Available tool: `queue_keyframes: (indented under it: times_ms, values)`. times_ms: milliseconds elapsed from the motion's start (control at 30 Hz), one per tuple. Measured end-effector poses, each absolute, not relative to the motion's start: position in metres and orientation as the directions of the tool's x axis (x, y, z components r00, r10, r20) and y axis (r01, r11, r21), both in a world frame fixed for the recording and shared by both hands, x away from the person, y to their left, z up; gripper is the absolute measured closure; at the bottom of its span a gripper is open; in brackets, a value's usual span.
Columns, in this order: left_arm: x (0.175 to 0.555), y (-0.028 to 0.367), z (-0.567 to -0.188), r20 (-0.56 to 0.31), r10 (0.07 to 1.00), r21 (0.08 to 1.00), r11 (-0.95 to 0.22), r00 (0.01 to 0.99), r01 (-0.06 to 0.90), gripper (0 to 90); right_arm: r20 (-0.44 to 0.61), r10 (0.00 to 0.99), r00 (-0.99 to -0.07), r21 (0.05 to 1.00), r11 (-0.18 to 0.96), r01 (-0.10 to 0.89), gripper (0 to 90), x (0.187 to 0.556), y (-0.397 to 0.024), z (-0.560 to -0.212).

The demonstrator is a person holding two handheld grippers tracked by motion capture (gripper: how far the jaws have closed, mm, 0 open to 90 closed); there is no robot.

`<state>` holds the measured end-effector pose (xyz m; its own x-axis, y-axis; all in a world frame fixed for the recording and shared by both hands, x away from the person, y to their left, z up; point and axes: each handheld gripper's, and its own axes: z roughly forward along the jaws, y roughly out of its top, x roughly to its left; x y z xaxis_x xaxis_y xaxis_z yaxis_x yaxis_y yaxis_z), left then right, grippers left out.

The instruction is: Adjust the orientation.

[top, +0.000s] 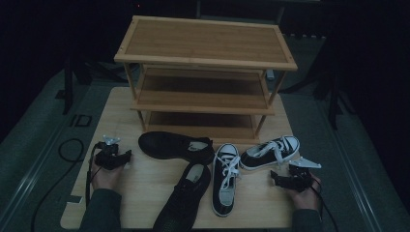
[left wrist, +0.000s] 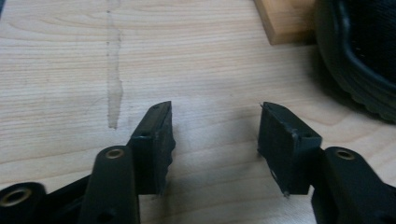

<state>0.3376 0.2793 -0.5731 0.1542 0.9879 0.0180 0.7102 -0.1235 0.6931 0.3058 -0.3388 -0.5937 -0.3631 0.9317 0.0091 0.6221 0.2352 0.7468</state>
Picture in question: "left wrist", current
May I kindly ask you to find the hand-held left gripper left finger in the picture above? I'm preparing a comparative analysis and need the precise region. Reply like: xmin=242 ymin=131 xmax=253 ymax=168
xmin=126 ymin=100 xmax=177 ymax=197

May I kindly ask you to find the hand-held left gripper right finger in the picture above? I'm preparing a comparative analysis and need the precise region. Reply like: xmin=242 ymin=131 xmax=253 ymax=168
xmin=257 ymin=101 xmax=323 ymax=196

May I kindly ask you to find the wooden shoe rack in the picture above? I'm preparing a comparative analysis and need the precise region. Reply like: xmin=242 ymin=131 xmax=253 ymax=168
xmin=253 ymin=0 xmax=318 ymax=47

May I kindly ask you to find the black mesh lace-up shoe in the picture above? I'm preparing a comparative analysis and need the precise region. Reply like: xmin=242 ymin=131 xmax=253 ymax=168
xmin=313 ymin=0 xmax=396 ymax=124

